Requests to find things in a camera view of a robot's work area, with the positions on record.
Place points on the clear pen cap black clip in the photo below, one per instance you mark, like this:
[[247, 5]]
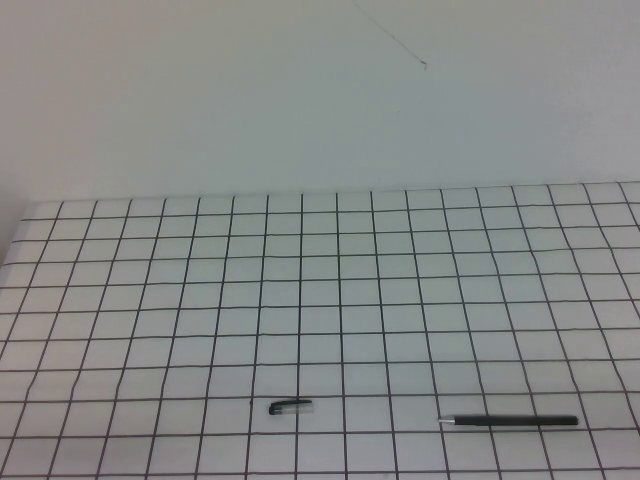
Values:
[[290, 409]]

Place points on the black pen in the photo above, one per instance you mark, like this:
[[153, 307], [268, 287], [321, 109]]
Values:
[[515, 420]]

